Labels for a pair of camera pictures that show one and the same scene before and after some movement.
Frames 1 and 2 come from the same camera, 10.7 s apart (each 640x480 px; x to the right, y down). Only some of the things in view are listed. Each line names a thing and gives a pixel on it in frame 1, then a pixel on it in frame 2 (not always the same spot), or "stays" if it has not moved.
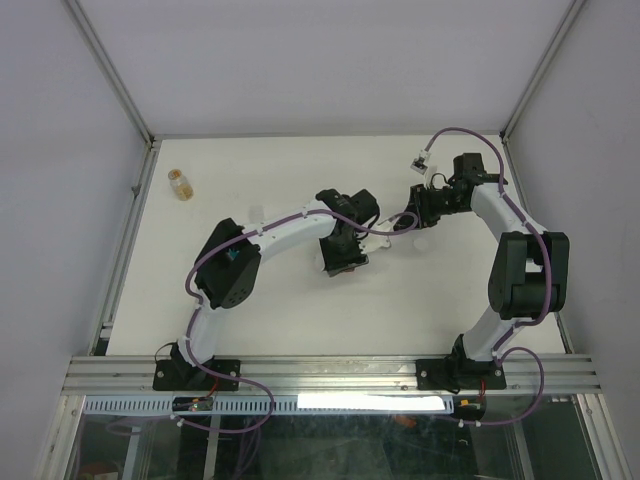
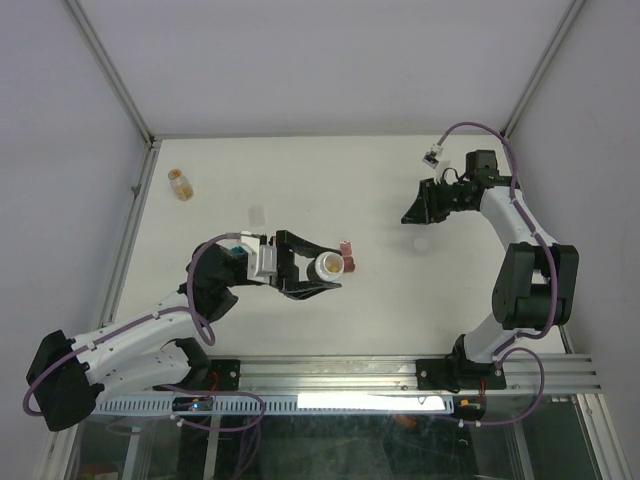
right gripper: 419,204 stays
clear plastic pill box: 255,213 stays
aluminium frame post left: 109,68 stays
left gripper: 336,264 -> 287,270
